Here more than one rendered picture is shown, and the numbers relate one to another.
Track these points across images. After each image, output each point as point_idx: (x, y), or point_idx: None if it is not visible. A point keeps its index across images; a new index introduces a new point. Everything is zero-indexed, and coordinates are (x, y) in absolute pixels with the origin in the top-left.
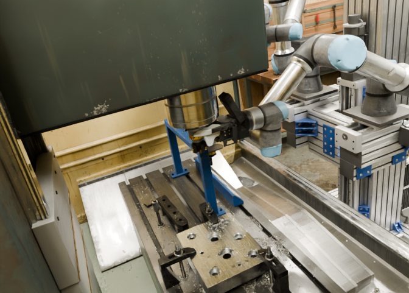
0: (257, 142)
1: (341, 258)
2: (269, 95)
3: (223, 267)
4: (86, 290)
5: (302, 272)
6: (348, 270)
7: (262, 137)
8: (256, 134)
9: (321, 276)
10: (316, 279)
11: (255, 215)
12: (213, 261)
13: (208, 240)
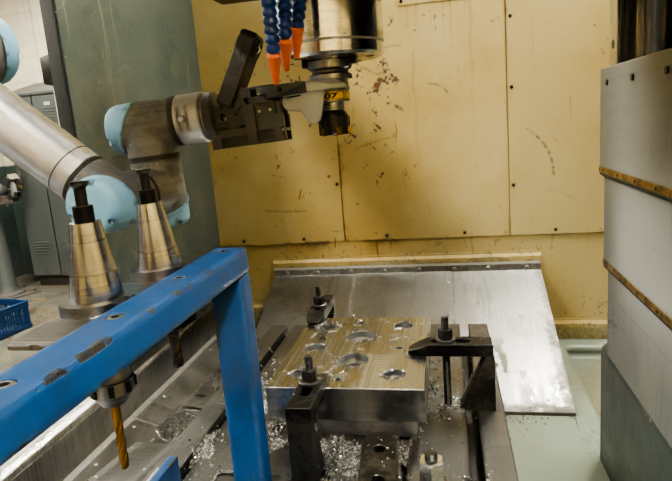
0: (175, 194)
1: (130, 467)
2: (48, 118)
3: (386, 326)
4: (616, 239)
5: (275, 354)
6: (152, 455)
7: (182, 173)
8: (165, 178)
9: (264, 345)
10: (271, 349)
11: (184, 450)
12: (392, 334)
13: (369, 358)
